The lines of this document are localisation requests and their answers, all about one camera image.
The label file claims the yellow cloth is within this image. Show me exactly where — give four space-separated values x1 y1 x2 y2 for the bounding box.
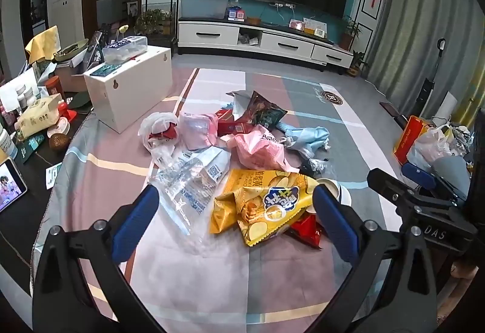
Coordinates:
25 25 61 65

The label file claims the pink printed plastic bag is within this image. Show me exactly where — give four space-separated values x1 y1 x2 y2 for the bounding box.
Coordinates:
227 125 300 175

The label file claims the grey curtain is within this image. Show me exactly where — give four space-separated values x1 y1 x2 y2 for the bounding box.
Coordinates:
366 0 479 106

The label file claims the yellow chip bag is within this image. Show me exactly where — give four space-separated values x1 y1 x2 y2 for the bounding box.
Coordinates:
209 168 319 248

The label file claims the brown coconut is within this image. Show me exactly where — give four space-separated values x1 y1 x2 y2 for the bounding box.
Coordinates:
49 132 72 152

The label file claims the teal flat packet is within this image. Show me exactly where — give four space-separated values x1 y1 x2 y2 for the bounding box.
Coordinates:
89 64 124 78

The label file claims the yellow patterned curtain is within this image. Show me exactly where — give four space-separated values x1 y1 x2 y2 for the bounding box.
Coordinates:
453 79 485 126

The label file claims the red snack wrapper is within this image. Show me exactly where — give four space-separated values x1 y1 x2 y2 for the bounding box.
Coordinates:
290 214 325 250

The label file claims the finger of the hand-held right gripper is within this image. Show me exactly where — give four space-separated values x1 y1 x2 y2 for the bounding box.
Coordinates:
367 168 477 254
402 163 469 205

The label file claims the green shallow bowl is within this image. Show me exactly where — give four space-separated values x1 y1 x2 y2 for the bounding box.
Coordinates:
53 38 90 62

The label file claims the tablet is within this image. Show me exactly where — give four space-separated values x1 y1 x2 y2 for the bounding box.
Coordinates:
0 157 29 213

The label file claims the small potted plant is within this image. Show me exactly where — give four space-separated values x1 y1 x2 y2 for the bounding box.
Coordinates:
346 51 370 78

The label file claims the red carton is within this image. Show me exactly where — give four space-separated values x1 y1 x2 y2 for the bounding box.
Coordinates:
216 108 251 137

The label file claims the white desk calendar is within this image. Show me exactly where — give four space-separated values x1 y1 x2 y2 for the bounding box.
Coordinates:
303 17 329 38

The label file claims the orange shopping bag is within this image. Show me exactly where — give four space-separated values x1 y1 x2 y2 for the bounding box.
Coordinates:
393 115 436 166

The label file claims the silver wrapper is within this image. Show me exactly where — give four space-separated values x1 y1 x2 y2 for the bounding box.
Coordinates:
226 91 254 118

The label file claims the bushy potted plant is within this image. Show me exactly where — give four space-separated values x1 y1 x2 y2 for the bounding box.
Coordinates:
134 9 174 37

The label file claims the clear plastic bag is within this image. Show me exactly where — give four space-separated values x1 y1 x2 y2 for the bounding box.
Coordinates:
148 147 232 239

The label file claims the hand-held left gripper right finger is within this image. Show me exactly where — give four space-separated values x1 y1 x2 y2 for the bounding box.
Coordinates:
313 185 455 333

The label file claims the white TV cabinet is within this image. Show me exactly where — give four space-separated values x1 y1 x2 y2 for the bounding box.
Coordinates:
177 17 355 74

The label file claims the large filled white plastic bag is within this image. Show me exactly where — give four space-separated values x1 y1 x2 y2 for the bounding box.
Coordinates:
407 125 454 171

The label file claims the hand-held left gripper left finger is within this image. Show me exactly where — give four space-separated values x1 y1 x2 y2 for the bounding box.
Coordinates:
32 185 167 333

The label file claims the crumpled dark wrapper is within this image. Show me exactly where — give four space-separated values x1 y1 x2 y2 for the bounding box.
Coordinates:
299 157 331 177

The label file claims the dark snack bag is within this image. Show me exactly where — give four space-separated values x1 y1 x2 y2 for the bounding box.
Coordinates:
235 91 289 134

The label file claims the beige packet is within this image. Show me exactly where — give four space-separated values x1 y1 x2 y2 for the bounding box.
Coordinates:
15 96 64 139

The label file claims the white paper cup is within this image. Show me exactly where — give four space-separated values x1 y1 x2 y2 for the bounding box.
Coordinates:
316 178 353 215

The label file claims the pile of grey clothes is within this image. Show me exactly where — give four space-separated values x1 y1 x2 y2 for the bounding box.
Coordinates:
449 123 475 156

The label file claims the white storage box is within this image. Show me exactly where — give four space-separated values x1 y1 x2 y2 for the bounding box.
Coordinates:
83 45 173 135

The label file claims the blue cloth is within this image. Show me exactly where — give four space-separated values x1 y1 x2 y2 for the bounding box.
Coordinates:
276 121 331 160

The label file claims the grey storage bin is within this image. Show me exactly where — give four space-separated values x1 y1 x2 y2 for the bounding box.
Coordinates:
180 0 230 20

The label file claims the pink translucent bag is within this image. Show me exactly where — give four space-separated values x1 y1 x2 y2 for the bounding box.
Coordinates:
178 111 219 151

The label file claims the dark brown floor mat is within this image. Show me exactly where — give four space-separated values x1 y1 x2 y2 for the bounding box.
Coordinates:
380 101 409 130

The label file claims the upright vacuum cleaner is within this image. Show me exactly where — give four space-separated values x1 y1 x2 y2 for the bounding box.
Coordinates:
415 38 447 118

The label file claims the thin white plastic bag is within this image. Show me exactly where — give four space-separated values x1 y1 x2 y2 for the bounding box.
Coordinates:
138 111 181 152

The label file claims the clear plastic container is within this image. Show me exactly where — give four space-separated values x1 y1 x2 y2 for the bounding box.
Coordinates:
103 35 148 65

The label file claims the white leaflet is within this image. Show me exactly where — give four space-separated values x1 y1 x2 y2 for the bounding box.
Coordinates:
45 162 63 190

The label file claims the red can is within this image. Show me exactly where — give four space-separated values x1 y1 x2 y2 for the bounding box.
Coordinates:
45 75 63 98

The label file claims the open cardboard box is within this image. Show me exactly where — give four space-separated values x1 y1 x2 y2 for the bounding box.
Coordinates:
55 62 92 92

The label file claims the tall potted plant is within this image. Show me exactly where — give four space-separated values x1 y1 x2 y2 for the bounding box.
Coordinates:
339 17 363 51

